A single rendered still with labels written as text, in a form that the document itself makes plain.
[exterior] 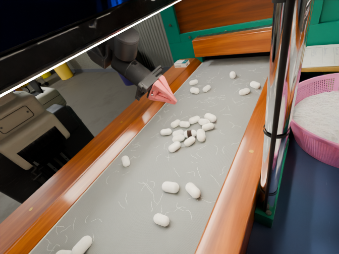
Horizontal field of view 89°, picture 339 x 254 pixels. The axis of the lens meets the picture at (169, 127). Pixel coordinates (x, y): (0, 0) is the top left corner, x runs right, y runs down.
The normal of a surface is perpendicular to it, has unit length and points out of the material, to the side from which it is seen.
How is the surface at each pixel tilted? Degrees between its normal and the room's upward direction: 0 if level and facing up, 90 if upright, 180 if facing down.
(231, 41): 90
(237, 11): 90
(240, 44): 90
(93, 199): 0
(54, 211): 45
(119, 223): 0
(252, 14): 90
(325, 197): 0
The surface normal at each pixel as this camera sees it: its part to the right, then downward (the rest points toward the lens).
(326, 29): -0.51, 0.66
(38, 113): 0.82, 0.29
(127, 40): 0.29, -0.43
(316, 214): -0.29, -0.73
